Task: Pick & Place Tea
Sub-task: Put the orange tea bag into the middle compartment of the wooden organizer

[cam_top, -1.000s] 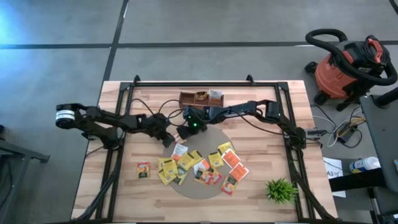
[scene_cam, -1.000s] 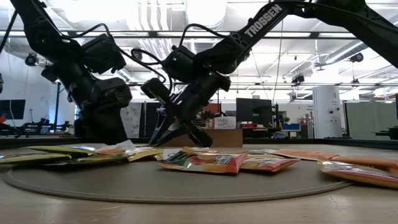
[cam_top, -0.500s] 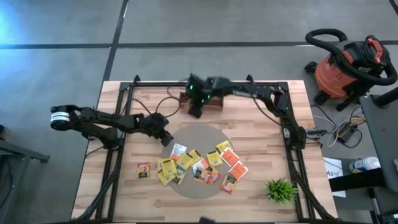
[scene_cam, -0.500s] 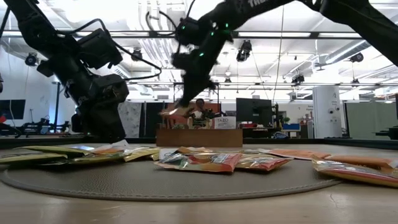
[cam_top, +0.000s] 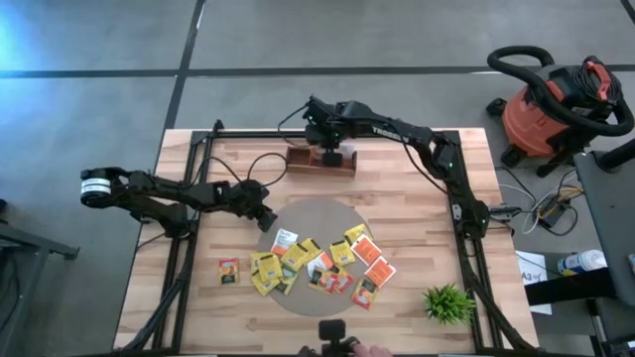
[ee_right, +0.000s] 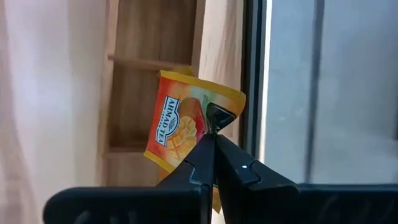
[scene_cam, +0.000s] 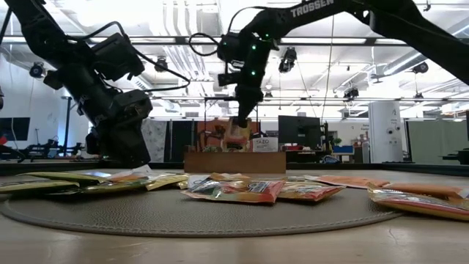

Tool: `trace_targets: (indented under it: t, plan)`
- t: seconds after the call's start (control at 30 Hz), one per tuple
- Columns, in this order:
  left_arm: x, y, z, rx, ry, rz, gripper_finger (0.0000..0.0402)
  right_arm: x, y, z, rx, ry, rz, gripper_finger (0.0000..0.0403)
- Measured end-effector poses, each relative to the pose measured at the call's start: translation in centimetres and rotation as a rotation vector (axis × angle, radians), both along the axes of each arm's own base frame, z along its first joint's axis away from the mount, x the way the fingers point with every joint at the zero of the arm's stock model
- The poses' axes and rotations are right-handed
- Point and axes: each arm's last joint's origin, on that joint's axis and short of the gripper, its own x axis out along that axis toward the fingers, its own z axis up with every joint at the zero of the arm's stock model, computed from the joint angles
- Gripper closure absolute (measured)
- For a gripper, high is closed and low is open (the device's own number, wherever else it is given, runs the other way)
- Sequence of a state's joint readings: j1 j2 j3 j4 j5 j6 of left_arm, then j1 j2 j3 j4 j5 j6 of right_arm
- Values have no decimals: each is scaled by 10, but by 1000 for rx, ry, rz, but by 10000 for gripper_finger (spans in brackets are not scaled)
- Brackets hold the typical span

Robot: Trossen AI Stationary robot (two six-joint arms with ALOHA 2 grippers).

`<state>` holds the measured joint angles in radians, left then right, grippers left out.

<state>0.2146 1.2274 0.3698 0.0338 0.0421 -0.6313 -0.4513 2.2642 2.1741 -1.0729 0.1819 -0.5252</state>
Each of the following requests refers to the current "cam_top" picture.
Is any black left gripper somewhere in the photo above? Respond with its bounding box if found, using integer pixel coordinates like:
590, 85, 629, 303
217, 178, 279, 233

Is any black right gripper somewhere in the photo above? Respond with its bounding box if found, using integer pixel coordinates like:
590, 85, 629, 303
303, 95, 356, 169

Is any wooden tea organizer box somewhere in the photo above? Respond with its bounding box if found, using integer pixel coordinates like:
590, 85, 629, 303
286, 142, 358, 179

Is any round grey mat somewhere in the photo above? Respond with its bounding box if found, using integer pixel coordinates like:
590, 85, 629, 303
256, 196, 379, 317

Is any black power adapter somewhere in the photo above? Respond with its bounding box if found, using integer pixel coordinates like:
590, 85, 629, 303
488, 204, 523, 223

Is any person's hand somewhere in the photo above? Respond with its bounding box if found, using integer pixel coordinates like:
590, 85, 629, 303
352, 343, 394, 357

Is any green plant white pot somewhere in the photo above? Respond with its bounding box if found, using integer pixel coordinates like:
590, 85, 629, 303
421, 282, 478, 327

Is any orange shop vacuum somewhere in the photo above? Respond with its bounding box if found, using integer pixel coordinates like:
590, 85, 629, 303
485, 45, 635, 179

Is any black power strip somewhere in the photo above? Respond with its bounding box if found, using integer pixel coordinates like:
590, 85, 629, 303
537, 196, 572, 228

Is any white paper sheet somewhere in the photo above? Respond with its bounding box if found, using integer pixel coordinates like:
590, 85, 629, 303
515, 250, 554, 316

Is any black metal stand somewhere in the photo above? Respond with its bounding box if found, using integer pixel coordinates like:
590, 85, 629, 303
0, 197, 80, 357

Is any blue white wipes canister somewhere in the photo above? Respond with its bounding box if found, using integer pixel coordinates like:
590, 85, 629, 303
556, 249, 608, 277

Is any grey black cart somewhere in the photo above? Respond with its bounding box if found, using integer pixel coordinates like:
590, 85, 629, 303
524, 148, 635, 357

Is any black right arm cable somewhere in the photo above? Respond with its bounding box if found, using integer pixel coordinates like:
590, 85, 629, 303
276, 102, 312, 149

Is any black aluminium rig frame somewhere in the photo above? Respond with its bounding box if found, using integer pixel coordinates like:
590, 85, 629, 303
116, 118, 537, 356

